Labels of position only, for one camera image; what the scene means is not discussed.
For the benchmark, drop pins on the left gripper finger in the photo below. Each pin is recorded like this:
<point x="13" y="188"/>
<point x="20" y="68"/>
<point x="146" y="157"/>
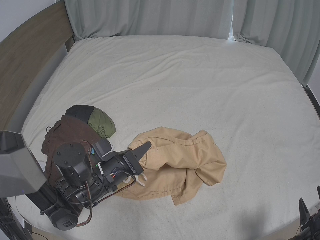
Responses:
<point x="141" y="150"/>

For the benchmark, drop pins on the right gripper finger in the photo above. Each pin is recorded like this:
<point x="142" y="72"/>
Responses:
<point x="303" y="211"/>
<point x="318" y="195"/>

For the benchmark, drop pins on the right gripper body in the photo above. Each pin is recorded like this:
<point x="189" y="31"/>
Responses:
<point x="312" y="227"/>

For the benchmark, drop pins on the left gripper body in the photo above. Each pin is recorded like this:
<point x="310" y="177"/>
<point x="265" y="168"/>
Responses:
<point x="125" y="165"/>

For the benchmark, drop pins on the tan shorts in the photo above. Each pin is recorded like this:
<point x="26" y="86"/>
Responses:
<point x="180" y="159"/>

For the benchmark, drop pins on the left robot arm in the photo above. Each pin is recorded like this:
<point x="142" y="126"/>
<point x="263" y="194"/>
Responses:
<point x="22" y="169"/>

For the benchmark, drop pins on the bed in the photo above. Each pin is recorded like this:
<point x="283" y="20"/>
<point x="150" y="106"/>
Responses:
<point x="190" y="89"/>

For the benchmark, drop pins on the green garment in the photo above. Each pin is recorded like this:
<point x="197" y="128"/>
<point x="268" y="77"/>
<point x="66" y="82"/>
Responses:
<point x="102" y="122"/>

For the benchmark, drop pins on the brown garment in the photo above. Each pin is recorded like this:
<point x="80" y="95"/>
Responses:
<point x="72" y="131"/>

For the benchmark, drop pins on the black garment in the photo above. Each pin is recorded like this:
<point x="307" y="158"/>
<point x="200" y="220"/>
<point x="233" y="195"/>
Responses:
<point x="78" y="112"/>

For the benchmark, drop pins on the pale green wide curtain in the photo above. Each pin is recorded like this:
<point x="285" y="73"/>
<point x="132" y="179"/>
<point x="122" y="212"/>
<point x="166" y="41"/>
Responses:
<point x="150" y="9"/>

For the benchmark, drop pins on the pale green narrow curtain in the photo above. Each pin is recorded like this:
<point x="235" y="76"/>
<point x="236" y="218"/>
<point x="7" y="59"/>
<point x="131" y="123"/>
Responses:
<point x="280" y="16"/>

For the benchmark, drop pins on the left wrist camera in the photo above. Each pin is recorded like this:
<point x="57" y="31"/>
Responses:
<point x="102" y="147"/>

